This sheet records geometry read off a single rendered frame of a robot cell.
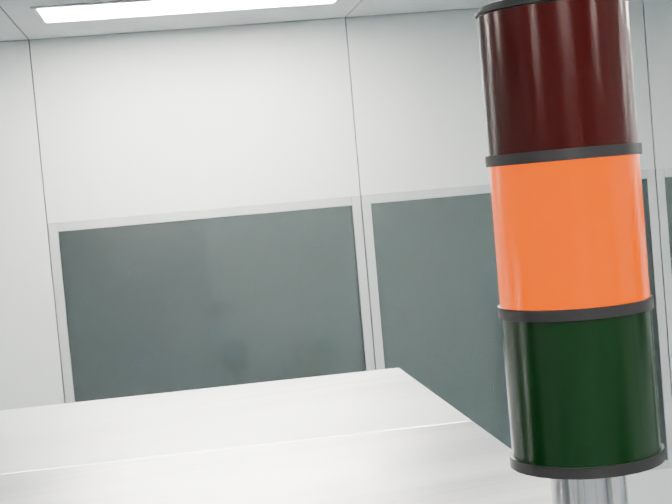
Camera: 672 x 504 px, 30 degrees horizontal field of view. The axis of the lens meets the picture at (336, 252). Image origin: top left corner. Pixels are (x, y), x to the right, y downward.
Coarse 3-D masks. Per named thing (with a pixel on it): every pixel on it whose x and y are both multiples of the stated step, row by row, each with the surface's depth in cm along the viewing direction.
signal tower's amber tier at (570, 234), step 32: (576, 160) 39; (608, 160) 39; (512, 192) 40; (544, 192) 39; (576, 192) 39; (608, 192) 39; (640, 192) 40; (512, 224) 40; (544, 224) 39; (576, 224) 39; (608, 224) 39; (640, 224) 40; (512, 256) 40; (544, 256) 39; (576, 256) 39; (608, 256) 39; (640, 256) 40; (512, 288) 40; (544, 288) 39; (576, 288) 39; (608, 288) 39; (640, 288) 40
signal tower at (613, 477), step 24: (504, 0) 39; (528, 0) 39; (552, 0) 39; (624, 144) 39; (504, 312) 41; (528, 312) 40; (552, 312) 39; (576, 312) 39; (600, 312) 39; (624, 312) 39; (552, 480) 42; (576, 480) 41; (600, 480) 41; (624, 480) 41
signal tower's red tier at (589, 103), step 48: (576, 0) 39; (624, 0) 40; (480, 48) 41; (528, 48) 39; (576, 48) 39; (624, 48) 40; (528, 96) 39; (576, 96) 39; (624, 96) 39; (528, 144) 39; (576, 144) 39
